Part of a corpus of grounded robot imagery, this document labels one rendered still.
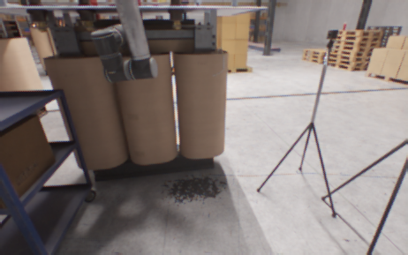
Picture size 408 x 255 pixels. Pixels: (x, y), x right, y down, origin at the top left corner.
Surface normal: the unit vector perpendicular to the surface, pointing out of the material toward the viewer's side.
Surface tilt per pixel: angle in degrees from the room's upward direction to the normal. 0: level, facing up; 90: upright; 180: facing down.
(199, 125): 90
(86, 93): 90
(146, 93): 90
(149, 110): 90
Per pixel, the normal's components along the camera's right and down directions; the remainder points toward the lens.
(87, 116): 0.18, 0.43
